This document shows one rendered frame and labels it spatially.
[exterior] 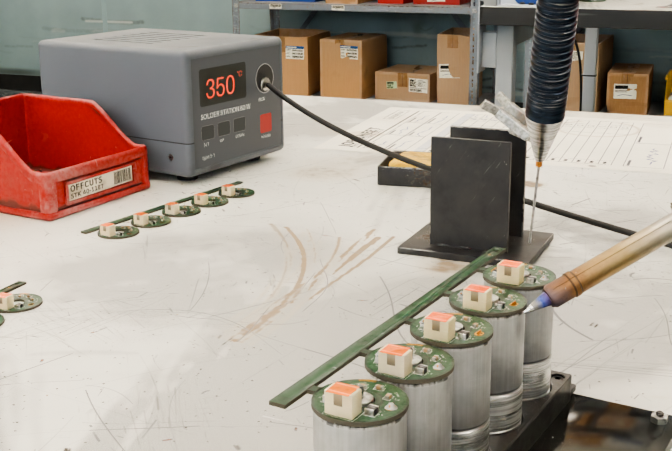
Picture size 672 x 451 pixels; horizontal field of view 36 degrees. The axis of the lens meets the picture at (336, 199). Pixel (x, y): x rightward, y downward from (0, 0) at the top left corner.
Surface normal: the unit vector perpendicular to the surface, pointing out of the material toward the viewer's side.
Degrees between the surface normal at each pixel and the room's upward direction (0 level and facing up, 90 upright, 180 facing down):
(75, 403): 0
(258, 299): 0
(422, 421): 90
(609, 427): 0
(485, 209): 90
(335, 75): 86
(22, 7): 90
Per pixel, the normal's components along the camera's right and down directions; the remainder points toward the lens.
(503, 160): -0.41, 0.24
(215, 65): 0.83, 0.14
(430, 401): 0.45, 0.22
